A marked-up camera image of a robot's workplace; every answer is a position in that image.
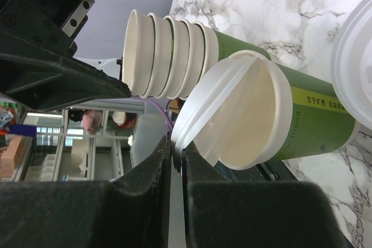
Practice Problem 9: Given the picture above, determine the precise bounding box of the stack of white plastic lids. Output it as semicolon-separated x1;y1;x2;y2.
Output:
331;0;371;129

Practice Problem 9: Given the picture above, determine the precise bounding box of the stack of green paper cups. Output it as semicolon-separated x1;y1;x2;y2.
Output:
121;10;270;99

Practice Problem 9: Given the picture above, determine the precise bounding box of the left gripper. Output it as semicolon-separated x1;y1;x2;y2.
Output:
1;0;131;112

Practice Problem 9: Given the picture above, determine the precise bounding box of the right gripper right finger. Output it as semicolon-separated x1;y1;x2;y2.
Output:
181;143;229;247

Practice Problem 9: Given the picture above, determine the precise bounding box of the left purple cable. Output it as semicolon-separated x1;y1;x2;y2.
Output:
132;95;175;132

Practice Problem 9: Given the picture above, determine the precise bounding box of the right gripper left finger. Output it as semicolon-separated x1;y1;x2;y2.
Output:
109;134;171;247

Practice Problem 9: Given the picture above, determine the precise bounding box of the white plastic cup lid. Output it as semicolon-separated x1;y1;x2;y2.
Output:
170;49;264;167

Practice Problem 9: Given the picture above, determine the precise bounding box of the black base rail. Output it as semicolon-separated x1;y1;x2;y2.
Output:
256;161;297;181

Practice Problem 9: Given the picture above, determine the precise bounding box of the single green paper cup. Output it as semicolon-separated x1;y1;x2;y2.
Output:
214;53;363;171

